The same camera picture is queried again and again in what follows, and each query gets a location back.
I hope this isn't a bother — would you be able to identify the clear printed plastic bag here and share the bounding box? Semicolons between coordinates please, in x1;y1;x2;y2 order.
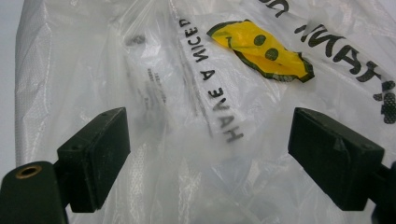
13;0;396;224

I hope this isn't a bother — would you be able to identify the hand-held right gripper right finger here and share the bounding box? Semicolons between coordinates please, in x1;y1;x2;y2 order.
288;106;386;212

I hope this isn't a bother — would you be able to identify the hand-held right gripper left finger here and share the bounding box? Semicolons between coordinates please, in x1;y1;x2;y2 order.
56;106;131;214

